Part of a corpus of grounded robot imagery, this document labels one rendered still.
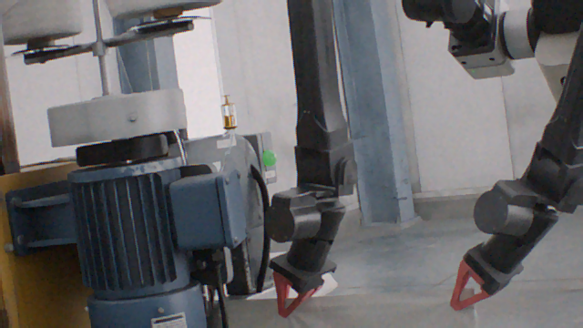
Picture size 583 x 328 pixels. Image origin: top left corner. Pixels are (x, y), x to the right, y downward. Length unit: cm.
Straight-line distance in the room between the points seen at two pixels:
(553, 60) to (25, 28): 86
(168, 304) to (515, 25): 85
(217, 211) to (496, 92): 879
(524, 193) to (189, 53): 706
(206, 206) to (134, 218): 9
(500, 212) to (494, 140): 872
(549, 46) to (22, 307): 98
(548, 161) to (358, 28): 896
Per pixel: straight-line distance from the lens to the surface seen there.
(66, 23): 161
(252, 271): 180
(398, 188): 1015
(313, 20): 148
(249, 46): 904
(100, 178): 130
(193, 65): 836
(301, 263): 158
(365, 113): 1034
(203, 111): 840
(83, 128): 129
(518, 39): 186
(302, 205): 151
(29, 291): 141
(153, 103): 129
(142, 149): 131
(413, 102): 1038
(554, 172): 140
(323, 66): 150
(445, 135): 1027
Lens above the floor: 139
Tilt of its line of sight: 4 degrees down
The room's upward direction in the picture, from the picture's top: 8 degrees counter-clockwise
